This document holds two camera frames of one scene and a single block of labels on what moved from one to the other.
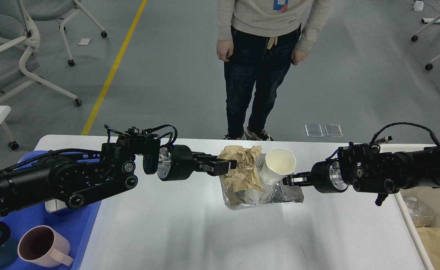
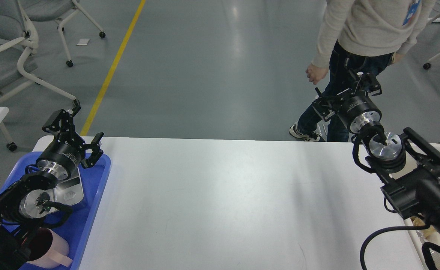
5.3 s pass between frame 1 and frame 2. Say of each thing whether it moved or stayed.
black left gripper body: moved
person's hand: moved
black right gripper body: moved
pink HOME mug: stayed
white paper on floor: stayed
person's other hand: moved
